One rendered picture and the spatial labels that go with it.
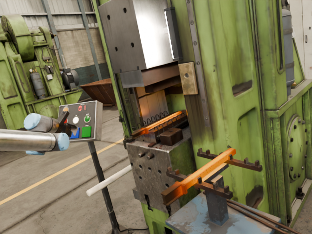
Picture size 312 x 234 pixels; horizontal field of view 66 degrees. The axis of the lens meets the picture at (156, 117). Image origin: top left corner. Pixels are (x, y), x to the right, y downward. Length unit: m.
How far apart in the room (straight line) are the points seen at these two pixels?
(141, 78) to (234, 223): 0.86
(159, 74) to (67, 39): 9.13
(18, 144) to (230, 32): 1.20
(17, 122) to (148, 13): 5.08
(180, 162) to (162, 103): 0.60
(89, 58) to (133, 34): 9.51
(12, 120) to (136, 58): 4.97
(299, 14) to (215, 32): 5.16
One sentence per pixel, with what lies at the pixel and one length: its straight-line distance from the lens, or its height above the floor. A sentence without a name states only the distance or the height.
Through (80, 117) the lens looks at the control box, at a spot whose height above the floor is 1.10.
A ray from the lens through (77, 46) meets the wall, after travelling 10.66.
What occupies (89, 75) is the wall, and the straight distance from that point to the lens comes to 10.72.
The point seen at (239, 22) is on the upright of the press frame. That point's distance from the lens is 1.59.
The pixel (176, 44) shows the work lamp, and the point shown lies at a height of 1.46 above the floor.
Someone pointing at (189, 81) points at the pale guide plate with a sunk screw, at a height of 1.26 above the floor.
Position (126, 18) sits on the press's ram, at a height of 1.64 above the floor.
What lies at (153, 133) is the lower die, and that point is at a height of 0.98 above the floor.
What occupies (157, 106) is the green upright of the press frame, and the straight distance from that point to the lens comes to 1.83.
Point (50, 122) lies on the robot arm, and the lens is 1.46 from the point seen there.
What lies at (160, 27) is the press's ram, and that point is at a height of 1.57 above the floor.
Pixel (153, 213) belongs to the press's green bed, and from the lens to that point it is 1.76.
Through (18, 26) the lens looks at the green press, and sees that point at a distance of 6.23.
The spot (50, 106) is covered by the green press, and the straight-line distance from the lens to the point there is 6.17.
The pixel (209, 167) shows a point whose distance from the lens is 1.01.
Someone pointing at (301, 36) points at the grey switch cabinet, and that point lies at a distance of 6.35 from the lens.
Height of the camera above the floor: 1.44
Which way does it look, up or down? 15 degrees down
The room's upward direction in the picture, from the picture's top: 12 degrees counter-clockwise
